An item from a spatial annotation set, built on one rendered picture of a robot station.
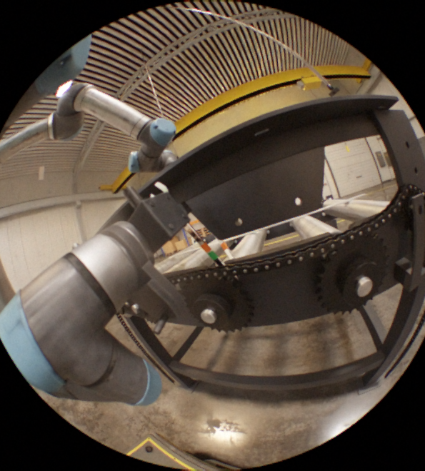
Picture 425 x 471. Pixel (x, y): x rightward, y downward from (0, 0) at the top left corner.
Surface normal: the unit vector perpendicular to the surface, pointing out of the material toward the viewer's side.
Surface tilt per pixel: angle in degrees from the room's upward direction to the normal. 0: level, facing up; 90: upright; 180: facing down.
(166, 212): 75
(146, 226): 104
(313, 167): 90
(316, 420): 0
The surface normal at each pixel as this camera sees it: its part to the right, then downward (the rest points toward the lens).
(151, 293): -0.25, 0.43
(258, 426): -0.35, -0.93
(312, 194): -0.40, 0.22
